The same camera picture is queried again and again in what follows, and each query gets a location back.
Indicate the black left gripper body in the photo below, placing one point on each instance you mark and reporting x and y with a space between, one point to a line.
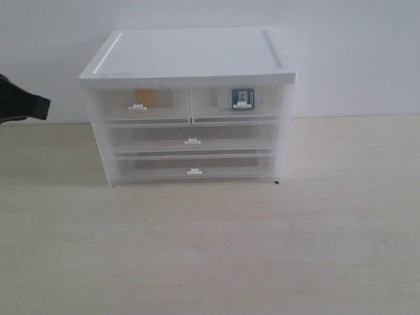
18 104

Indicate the yellow cheese wedge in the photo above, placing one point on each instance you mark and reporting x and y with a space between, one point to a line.
145 97

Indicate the white bottle teal label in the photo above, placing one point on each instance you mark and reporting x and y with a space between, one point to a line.
243 99

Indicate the bottom wide clear drawer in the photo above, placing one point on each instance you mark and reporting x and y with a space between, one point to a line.
228 166

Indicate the white plastic drawer cabinet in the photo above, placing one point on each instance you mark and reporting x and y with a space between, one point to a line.
187 59

